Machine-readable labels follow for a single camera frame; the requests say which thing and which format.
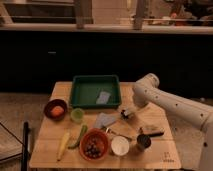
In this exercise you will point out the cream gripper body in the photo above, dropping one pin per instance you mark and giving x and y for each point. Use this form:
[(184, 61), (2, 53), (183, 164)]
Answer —
[(133, 109)]

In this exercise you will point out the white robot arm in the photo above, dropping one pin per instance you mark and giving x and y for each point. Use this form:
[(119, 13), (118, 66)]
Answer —
[(199, 115)]

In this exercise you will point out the grey cloth on table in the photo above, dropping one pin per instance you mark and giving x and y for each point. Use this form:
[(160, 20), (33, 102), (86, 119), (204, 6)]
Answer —
[(104, 120)]

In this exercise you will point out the grey cloth in tray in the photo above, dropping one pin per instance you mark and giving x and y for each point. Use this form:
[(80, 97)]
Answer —
[(103, 97)]

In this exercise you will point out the metal spoon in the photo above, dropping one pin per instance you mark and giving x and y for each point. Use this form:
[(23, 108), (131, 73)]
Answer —
[(109, 130)]

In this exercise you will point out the white cup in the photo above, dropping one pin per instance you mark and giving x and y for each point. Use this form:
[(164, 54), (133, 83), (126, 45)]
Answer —
[(120, 146)]

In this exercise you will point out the orange bowl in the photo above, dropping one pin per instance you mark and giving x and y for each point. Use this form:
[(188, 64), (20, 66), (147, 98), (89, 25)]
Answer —
[(103, 143)]

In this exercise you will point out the green cucumber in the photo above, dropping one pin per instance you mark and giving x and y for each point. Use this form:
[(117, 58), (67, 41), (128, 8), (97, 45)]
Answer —
[(84, 129)]

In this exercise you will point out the green plastic tray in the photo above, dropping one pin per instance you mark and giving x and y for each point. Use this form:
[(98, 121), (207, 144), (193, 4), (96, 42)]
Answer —
[(86, 88)]

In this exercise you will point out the small green cup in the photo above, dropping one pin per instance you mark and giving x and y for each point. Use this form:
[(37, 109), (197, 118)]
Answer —
[(77, 115)]

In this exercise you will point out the dark grapes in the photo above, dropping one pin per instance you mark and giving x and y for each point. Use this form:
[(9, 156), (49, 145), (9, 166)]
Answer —
[(92, 149)]

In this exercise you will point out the yellow corn cob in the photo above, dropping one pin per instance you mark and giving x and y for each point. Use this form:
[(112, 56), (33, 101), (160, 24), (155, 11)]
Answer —
[(62, 146)]

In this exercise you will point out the orange fruit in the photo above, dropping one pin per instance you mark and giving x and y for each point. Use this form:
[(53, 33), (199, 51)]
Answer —
[(57, 111)]

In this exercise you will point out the dark red bowl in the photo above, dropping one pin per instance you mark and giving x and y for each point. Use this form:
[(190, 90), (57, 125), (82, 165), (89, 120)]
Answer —
[(51, 104)]

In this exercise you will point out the sponge with black handle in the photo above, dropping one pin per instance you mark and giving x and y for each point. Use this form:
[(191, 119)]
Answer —
[(151, 130)]

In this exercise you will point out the black chair frame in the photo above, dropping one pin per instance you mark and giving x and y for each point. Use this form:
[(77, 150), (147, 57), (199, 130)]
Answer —
[(24, 154)]

